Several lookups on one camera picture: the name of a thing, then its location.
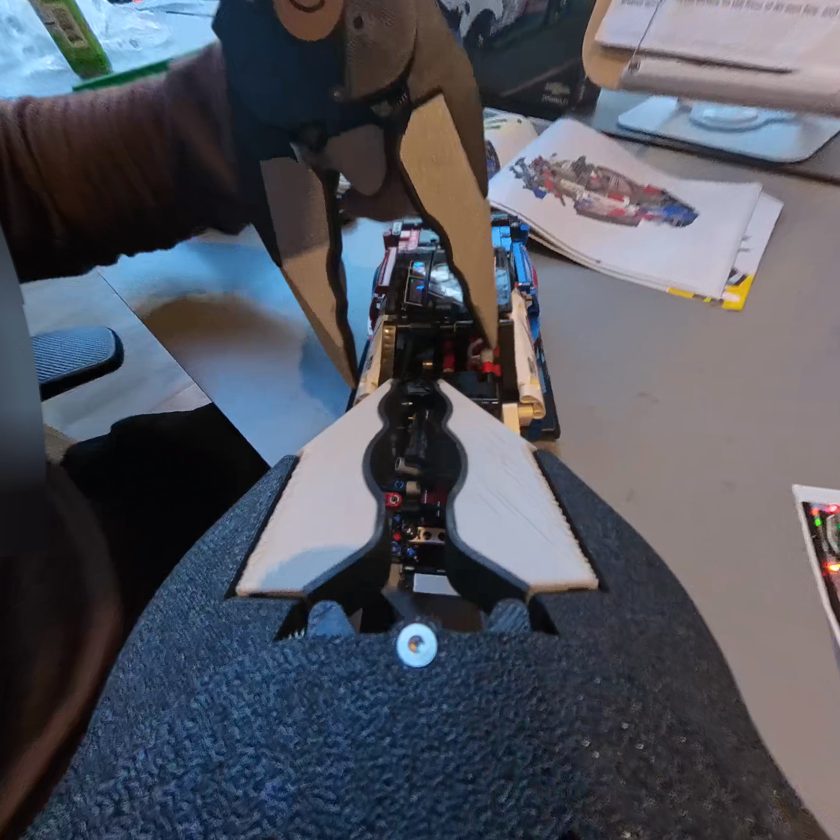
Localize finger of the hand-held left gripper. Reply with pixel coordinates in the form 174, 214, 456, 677
398, 91, 501, 362
260, 153, 361, 389

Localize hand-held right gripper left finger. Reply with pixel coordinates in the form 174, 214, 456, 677
234, 379, 396, 634

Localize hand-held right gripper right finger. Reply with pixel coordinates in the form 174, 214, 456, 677
437, 379, 601, 634

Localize red white toy race car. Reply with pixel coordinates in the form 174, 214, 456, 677
353, 213, 562, 598

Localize person's left forearm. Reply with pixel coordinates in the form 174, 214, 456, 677
0, 42, 263, 283

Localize task sheet on stand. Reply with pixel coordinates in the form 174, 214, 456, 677
581, 0, 840, 119

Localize person's left hand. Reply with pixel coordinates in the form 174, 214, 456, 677
341, 175, 431, 224

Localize black toy car box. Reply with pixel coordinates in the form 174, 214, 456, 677
436, 0, 601, 122

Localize person's black pants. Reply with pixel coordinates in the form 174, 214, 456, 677
62, 402, 271, 631

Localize open toy instruction booklet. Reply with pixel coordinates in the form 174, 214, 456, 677
484, 108, 785, 312

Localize green plastic bin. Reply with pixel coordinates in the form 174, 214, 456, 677
26, 0, 221, 93

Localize white board stand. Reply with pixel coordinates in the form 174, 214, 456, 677
616, 88, 824, 165

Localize holographic sticker sheet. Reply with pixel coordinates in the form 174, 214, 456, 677
792, 484, 840, 647

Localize printed brick instruction sheet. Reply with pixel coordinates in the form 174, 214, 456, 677
596, 0, 840, 73

